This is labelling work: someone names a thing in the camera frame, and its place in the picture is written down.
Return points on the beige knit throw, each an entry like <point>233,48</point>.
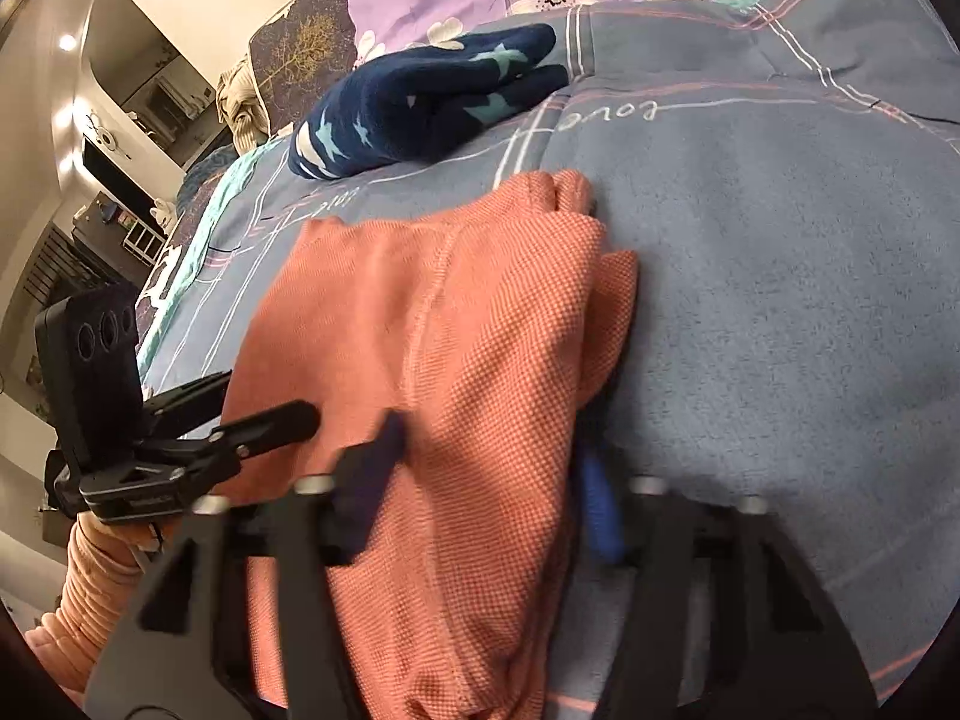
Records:
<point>240,108</point>

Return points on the left forearm pink sleeve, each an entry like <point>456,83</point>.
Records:
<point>102,575</point>

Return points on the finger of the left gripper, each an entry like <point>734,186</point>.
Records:
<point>255,434</point>
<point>188,406</point>

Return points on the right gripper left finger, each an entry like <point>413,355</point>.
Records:
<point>237,620</point>

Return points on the dark floral pillow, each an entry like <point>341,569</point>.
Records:
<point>298,54</point>

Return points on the navy star pattern garment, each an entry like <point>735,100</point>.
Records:
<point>417,105</point>

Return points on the teal fuzzy blanket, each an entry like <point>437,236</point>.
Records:
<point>195,239</point>

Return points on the salmon pink knit garment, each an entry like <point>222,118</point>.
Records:
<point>489,326</point>

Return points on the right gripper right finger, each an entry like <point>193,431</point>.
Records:
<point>724,617</point>

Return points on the blue plaid bed blanket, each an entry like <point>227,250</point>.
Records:
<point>787,171</point>

